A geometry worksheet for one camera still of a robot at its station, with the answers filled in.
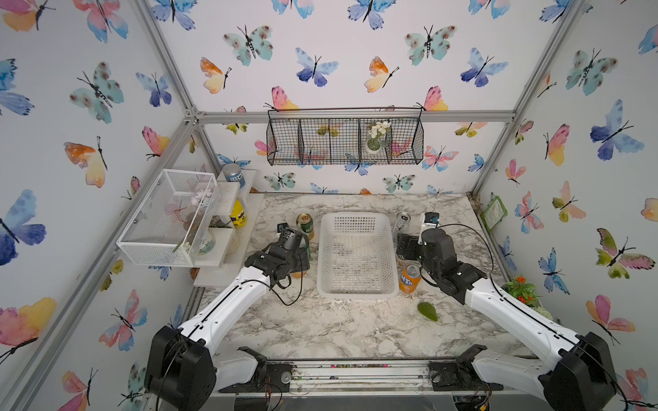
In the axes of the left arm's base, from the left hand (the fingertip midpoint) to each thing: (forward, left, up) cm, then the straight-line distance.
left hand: (300, 255), depth 84 cm
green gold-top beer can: (+17, 0, -5) cm, 17 cm away
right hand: (+3, -35, +7) cm, 36 cm away
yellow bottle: (+22, +27, -5) cm, 35 cm away
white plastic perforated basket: (+8, -20, -15) cm, 26 cm away
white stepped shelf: (-2, +24, +1) cm, 24 cm away
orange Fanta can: (-7, -35, -5) cm, 36 cm away
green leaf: (-14, -42, -14) cm, 47 cm away
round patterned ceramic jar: (+1, +29, +5) cm, 29 cm away
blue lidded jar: (+31, +26, +8) cm, 42 cm away
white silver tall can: (+14, -36, 0) cm, 39 cm away
